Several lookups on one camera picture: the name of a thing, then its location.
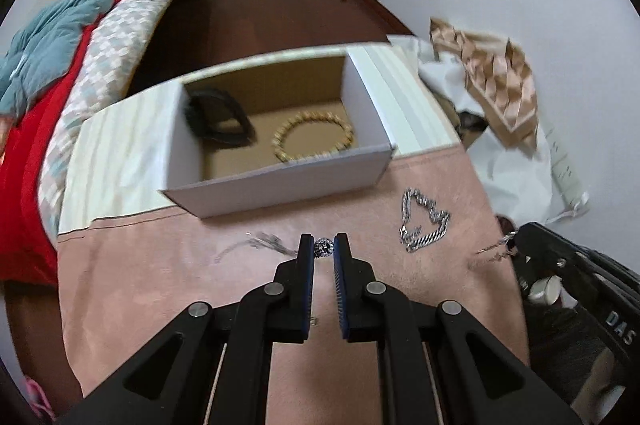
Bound teal blanket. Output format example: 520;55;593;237
0;0;196;116

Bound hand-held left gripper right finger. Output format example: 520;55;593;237
332;233;586;425

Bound chunky silver chain necklace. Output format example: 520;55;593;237
399;187;452;253

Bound white cardboard box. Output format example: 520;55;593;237
159;45;397;220

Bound pink striped cloth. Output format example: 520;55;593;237
22;377;57;423

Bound beige patterned scarf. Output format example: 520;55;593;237
429;17;540;150

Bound pink table mat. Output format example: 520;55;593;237
57;140;531;406

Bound red blanket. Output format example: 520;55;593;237
0;0;196;286

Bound thin silver chain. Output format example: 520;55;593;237
467;232;518;266

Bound checked quilt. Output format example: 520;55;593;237
37;0;203;236

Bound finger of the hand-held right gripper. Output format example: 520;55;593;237
512;222;608;301

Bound black bangle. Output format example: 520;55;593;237
184;87;257;150

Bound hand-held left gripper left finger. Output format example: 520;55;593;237
57;233;316;425

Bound thin silver pendant necklace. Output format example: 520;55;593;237
214;231;335;267

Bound gold beaded bracelet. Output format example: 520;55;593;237
270;110;356;164

